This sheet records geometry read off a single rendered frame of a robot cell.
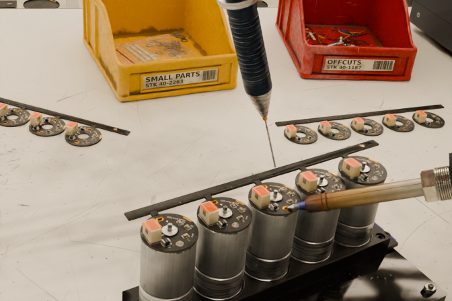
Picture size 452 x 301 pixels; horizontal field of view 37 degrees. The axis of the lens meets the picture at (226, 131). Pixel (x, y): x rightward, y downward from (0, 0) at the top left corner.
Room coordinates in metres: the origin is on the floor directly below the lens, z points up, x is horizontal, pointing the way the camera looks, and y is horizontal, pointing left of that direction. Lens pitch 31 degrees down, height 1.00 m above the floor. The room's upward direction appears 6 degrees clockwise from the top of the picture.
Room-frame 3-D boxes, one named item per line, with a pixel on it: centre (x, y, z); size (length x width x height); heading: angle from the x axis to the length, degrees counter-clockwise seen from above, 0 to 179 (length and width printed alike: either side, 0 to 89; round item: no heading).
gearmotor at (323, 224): (0.27, -0.05, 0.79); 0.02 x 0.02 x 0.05
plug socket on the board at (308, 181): (0.27, -0.04, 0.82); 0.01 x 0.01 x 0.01; 35
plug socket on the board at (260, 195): (0.25, -0.02, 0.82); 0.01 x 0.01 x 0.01; 35
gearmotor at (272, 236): (0.25, -0.03, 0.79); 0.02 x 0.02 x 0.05
